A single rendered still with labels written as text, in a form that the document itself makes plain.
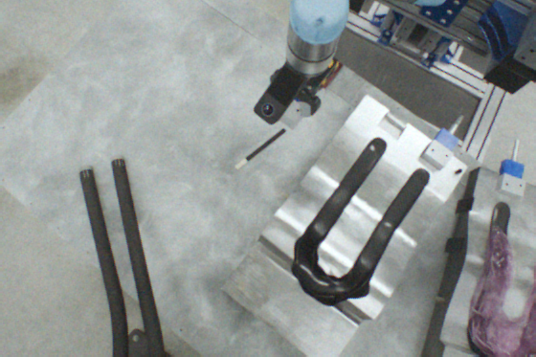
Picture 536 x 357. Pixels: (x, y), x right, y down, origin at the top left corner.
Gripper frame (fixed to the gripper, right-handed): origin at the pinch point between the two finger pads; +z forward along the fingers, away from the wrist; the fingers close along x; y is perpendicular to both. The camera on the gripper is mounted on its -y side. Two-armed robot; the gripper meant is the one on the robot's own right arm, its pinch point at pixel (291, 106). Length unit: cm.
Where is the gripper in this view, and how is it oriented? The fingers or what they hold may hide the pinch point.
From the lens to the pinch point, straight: 95.0
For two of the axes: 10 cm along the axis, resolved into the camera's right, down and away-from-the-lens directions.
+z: -0.3, 2.5, 9.7
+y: 6.0, -7.7, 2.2
